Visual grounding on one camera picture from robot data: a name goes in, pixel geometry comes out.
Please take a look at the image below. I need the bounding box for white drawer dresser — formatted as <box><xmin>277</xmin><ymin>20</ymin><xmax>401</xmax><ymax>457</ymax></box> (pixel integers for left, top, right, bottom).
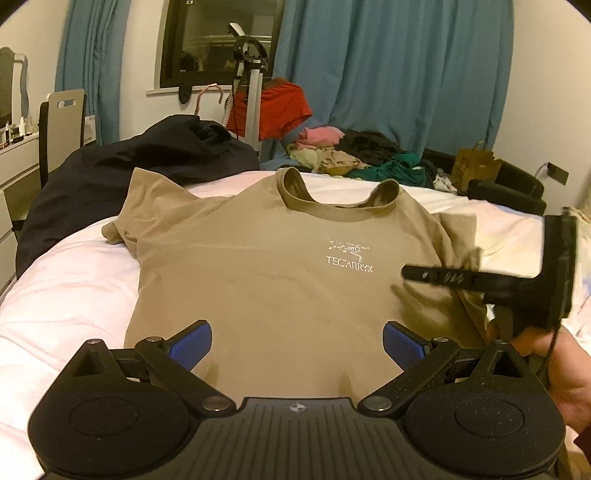
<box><xmin>0</xmin><ymin>115</ymin><xmax>100</xmax><ymax>297</ymax></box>

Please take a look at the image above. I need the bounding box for wavy frame mirror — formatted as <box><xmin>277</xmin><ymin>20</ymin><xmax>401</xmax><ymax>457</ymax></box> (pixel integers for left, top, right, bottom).
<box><xmin>0</xmin><ymin>46</ymin><xmax>29</xmax><ymax>128</ymax></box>

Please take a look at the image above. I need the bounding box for dark window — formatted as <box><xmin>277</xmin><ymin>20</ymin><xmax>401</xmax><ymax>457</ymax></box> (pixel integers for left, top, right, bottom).
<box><xmin>159</xmin><ymin>0</ymin><xmax>287</xmax><ymax>91</ymax></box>

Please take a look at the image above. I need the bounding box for pink clothes hanger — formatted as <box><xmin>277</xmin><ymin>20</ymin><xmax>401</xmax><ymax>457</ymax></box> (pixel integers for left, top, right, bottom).
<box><xmin>193</xmin><ymin>83</ymin><xmax>225</xmax><ymax>117</ymax></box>

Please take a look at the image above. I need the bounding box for white back chair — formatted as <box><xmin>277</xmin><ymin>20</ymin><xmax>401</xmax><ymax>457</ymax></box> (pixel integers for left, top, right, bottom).
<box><xmin>38</xmin><ymin>89</ymin><xmax>88</xmax><ymax>191</ymax></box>

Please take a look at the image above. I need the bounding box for black sofa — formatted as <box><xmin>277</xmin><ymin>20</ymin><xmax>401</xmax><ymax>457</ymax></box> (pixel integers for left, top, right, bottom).
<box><xmin>422</xmin><ymin>148</ymin><xmax>548</xmax><ymax>216</ymax></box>

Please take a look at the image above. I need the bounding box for standing garment steamer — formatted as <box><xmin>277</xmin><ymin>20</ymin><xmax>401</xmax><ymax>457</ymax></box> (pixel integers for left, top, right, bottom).
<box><xmin>224</xmin><ymin>22</ymin><xmax>271</xmax><ymax>154</ymax></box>

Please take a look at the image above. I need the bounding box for white patterned cloth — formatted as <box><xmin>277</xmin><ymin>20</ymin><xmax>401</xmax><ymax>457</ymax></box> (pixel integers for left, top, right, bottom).
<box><xmin>434</xmin><ymin>168</ymin><xmax>461</xmax><ymax>193</ymax></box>

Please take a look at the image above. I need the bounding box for tan printed t-shirt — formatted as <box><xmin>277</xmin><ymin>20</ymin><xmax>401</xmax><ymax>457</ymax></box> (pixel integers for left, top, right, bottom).
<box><xmin>102</xmin><ymin>166</ymin><xmax>493</xmax><ymax>403</ymax></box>

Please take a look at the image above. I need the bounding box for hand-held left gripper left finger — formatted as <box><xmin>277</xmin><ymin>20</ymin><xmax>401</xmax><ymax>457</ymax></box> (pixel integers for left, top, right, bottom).
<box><xmin>60</xmin><ymin>319</ymin><xmax>238</xmax><ymax>415</ymax></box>

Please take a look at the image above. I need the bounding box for pink cloth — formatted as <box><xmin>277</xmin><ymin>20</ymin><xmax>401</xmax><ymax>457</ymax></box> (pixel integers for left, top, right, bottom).
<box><xmin>297</xmin><ymin>127</ymin><xmax>346</xmax><ymax>151</ymax></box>

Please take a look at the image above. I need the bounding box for wide blue curtain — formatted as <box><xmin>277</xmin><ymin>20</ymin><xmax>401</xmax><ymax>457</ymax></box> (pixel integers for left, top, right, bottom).
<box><xmin>261</xmin><ymin>0</ymin><xmax>515</xmax><ymax>172</ymax></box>

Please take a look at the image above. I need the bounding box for black crumpled cloth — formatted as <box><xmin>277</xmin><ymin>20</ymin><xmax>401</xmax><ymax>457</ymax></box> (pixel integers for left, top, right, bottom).
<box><xmin>339</xmin><ymin>130</ymin><xmax>407</xmax><ymax>163</ymax></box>

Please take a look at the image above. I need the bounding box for black jacket on bed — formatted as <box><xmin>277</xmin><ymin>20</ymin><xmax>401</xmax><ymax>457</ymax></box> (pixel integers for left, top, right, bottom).
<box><xmin>16</xmin><ymin>115</ymin><xmax>262</xmax><ymax>283</ymax></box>

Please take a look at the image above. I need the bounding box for bed with pastel sheet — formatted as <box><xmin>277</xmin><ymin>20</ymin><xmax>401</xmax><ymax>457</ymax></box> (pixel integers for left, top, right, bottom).
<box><xmin>0</xmin><ymin>171</ymin><xmax>591</xmax><ymax>464</ymax></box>

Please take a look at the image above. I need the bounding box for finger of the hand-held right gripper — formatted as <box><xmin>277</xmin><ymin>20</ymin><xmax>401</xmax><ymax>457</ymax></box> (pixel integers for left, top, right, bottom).
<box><xmin>401</xmin><ymin>264</ymin><xmax>514</xmax><ymax>297</ymax></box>

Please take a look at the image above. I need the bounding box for brown paper bag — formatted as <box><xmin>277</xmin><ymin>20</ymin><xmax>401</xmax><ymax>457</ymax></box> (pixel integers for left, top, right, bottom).
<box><xmin>450</xmin><ymin>142</ymin><xmax>504</xmax><ymax>186</ymax></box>

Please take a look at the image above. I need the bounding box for person's right hand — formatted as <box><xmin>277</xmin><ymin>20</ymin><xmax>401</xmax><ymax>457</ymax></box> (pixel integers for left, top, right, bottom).
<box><xmin>487</xmin><ymin>320</ymin><xmax>591</xmax><ymax>437</ymax></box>

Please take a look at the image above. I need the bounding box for beige crumpled cloth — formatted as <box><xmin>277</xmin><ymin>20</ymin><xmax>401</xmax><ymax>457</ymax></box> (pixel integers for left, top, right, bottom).
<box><xmin>286</xmin><ymin>143</ymin><xmax>370</xmax><ymax>179</ymax></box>

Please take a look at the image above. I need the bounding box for red shirt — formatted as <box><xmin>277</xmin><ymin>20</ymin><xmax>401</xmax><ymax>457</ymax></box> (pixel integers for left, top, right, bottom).
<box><xmin>233</xmin><ymin>78</ymin><xmax>314</xmax><ymax>142</ymax></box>

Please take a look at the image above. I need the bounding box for narrow blue curtain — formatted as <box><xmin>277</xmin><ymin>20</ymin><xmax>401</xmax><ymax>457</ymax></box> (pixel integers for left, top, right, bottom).
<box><xmin>54</xmin><ymin>0</ymin><xmax>133</xmax><ymax>147</ymax></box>

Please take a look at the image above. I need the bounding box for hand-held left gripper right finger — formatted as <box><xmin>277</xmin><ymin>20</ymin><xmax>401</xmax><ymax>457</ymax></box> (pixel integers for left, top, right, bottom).
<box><xmin>358</xmin><ymin>320</ymin><xmax>532</xmax><ymax>415</ymax></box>

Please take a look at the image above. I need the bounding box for black wall socket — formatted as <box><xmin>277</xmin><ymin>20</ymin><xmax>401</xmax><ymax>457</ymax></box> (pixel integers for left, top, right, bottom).
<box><xmin>536</xmin><ymin>162</ymin><xmax>570</xmax><ymax>186</ymax></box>

